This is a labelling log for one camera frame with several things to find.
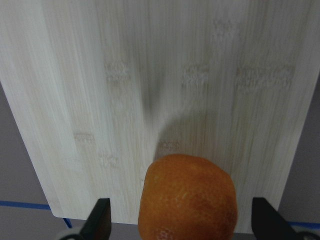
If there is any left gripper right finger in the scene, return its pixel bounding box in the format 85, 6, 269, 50
251, 197, 320, 240

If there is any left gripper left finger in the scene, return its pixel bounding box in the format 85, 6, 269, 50
56, 198, 112, 240

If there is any orange fruit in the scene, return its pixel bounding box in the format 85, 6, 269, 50
138, 154, 238, 240

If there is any bamboo cutting board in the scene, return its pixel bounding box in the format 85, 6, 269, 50
0, 0, 320, 233

